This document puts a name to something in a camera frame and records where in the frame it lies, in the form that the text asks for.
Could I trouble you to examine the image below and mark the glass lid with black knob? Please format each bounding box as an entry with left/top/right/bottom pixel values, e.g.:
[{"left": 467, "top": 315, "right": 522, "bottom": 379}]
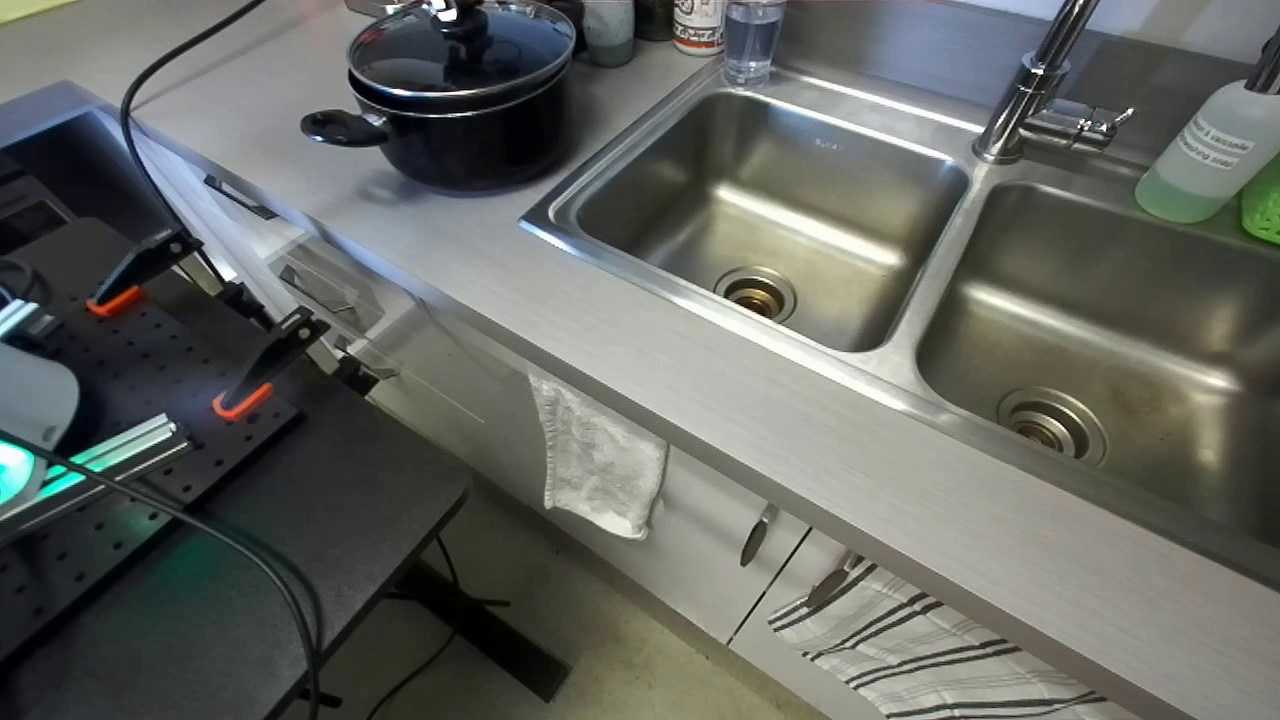
[{"left": 343, "top": 0, "right": 578, "bottom": 118}]

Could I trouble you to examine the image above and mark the black cooking pot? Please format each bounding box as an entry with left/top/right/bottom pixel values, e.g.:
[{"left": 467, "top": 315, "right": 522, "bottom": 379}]
[{"left": 294, "top": 53, "right": 578, "bottom": 192}]

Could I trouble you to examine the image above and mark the clear pump bottle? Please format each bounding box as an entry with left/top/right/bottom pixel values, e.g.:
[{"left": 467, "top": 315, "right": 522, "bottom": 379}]
[{"left": 576, "top": 0, "right": 638, "bottom": 71}]

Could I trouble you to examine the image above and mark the small white bottle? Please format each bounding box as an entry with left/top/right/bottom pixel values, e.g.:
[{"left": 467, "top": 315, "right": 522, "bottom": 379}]
[{"left": 668, "top": 0, "right": 730, "bottom": 55}]

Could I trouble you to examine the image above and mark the small clear water bottle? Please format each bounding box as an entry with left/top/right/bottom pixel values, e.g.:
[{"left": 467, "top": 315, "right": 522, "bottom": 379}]
[{"left": 719, "top": 0, "right": 791, "bottom": 87}]

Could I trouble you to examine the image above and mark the stainless steel double sink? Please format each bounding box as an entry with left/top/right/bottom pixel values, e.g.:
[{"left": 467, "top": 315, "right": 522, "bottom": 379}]
[{"left": 514, "top": 64, "right": 1280, "bottom": 592}]

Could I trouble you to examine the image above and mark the grey base cabinet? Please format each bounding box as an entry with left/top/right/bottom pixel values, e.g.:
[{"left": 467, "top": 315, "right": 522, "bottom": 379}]
[{"left": 130, "top": 133, "right": 1163, "bottom": 720}]

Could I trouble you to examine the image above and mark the white hanging towel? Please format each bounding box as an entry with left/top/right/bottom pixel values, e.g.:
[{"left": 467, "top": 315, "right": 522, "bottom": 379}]
[{"left": 519, "top": 369, "right": 670, "bottom": 545}]

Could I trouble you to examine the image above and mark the black robot table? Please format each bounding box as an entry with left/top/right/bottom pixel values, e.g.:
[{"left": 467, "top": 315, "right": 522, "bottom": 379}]
[{"left": 0, "top": 76, "right": 576, "bottom": 720}]

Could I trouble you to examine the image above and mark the aluminium bar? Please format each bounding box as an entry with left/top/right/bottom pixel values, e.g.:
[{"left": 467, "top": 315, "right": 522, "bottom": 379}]
[{"left": 24, "top": 408, "right": 190, "bottom": 503}]

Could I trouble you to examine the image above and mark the chrome kitchen faucet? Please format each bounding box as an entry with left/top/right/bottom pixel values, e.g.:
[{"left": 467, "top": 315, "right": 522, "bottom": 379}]
[{"left": 970, "top": 0, "right": 1138, "bottom": 167}]

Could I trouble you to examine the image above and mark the perforated mounting board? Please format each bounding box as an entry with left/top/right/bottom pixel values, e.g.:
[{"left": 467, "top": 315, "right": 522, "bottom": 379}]
[{"left": 0, "top": 214, "right": 307, "bottom": 664}]

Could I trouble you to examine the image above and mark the pale green soap pump bottle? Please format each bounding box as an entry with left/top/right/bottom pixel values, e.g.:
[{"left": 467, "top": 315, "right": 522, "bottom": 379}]
[{"left": 1133, "top": 24, "right": 1280, "bottom": 228}]

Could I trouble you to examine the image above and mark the white black striped towel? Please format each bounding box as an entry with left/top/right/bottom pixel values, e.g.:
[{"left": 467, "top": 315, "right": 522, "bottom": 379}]
[{"left": 763, "top": 552, "right": 1151, "bottom": 720}]

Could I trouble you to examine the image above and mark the bright green dish soap bottle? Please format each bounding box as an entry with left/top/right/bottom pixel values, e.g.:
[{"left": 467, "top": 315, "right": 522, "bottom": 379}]
[{"left": 1235, "top": 158, "right": 1280, "bottom": 252}]

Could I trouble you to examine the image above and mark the metal cabinet handle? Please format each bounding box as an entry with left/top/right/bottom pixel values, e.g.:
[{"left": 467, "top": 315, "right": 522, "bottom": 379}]
[
  {"left": 272, "top": 245, "right": 384, "bottom": 337},
  {"left": 198, "top": 167, "right": 280, "bottom": 223},
  {"left": 799, "top": 552, "right": 876, "bottom": 619},
  {"left": 736, "top": 502, "right": 779, "bottom": 571}
]

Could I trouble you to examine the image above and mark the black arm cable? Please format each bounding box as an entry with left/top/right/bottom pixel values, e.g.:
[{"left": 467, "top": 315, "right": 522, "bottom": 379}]
[{"left": 116, "top": 0, "right": 272, "bottom": 274}]

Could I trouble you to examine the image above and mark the black clamp with orange handle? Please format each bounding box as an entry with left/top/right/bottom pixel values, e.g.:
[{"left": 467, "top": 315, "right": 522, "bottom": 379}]
[
  {"left": 78, "top": 223, "right": 208, "bottom": 326},
  {"left": 208, "top": 305, "right": 330, "bottom": 428}
]

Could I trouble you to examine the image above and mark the thin black table cable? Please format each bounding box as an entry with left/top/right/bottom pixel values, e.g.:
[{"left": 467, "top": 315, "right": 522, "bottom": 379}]
[{"left": 0, "top": 435, "right": 334, "bottom": 717}]

